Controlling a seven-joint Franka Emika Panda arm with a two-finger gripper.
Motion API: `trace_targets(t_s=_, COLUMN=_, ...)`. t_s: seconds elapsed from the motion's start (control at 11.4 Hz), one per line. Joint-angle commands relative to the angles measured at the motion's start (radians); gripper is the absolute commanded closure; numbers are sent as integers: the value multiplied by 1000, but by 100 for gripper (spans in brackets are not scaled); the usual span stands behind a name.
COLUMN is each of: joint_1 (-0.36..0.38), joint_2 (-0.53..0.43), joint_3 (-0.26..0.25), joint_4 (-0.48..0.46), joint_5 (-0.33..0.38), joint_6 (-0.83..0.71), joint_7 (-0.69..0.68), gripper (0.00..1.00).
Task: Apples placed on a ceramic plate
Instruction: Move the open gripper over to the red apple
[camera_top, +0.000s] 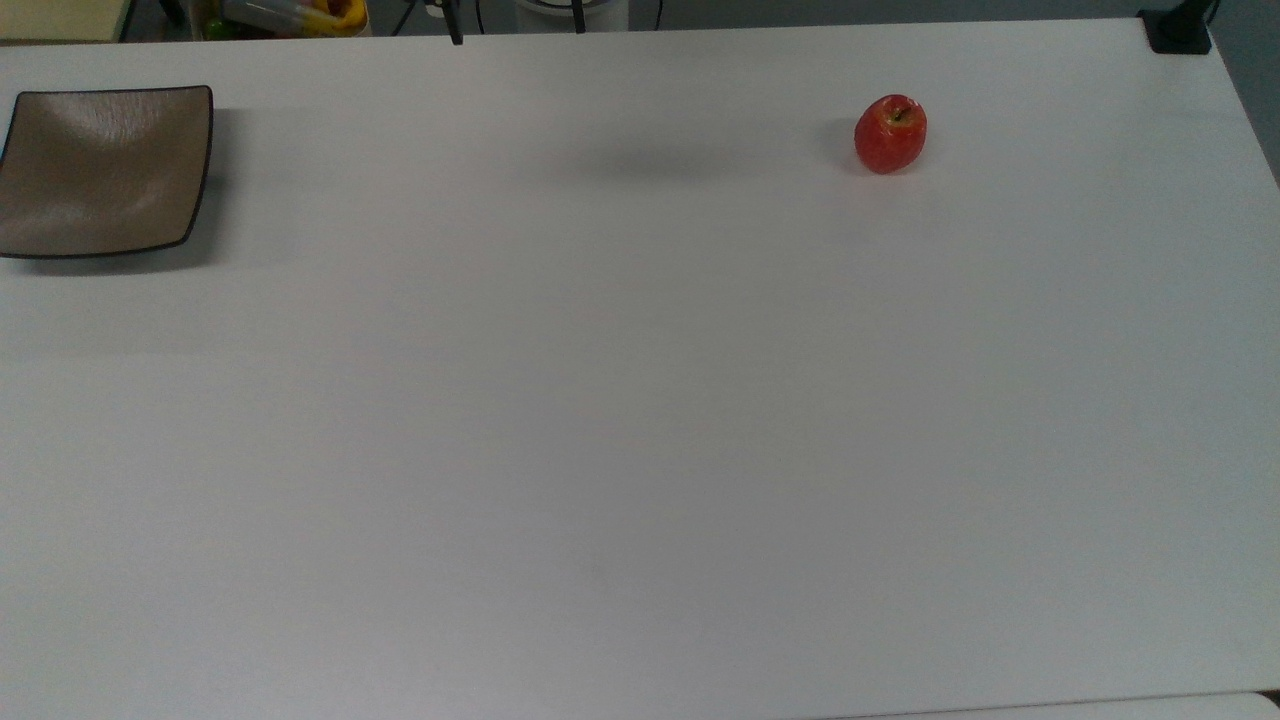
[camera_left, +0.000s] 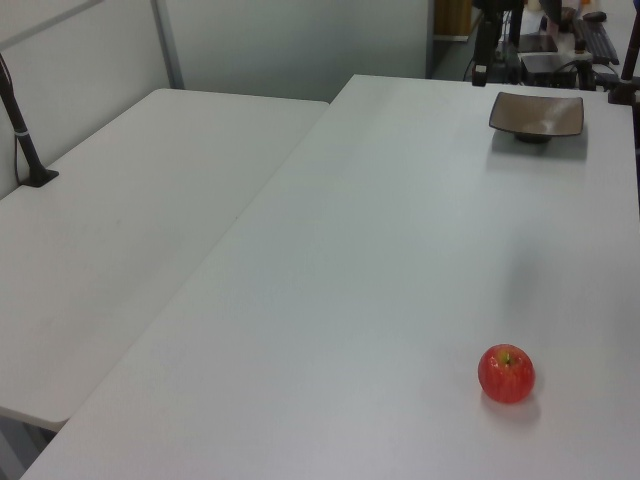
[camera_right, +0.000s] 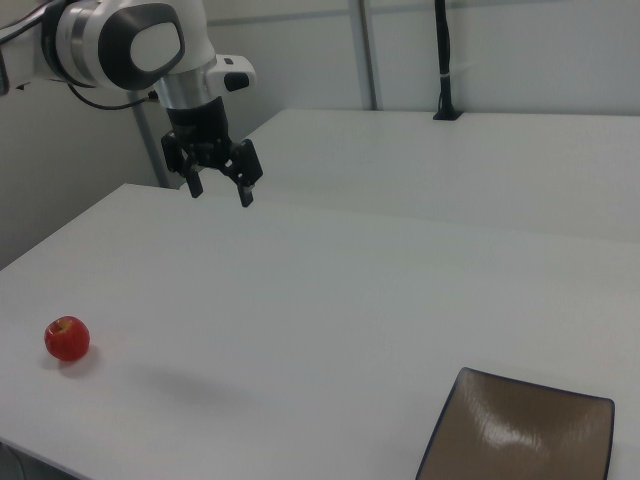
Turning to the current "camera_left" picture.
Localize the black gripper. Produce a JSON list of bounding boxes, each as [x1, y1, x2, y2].
[[472, 0, 524, 87]]

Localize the red apple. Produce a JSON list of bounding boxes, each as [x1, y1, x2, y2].
[[477, 342, 536, 404]]

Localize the brown square ceramic plate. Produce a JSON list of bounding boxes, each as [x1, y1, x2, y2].
[[488, 91, 586, 145]]

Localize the black flat electronics box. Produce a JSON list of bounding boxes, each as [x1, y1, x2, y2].
[[519, 52, 576, 85], [519, 33, 560, 53]]

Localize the brown wooden cabinet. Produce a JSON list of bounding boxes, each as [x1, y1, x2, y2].
[[432, 0, 474, 37]]

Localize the black computer keyboard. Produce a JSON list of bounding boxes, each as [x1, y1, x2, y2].
[[571, 18, 621, 65]]

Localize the dark clamped stand pole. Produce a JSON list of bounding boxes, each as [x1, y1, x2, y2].
[[607, 17, 640, 106]]

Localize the grey table leg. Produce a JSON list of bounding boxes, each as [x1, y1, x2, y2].
[[0, 417, 56, 480]]

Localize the grey aluminium partition post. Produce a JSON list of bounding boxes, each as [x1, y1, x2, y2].
[[149, 0, 186, 91]]

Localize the black camera stand pole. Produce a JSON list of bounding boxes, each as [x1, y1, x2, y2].
[[0, 52, 60, 189]]

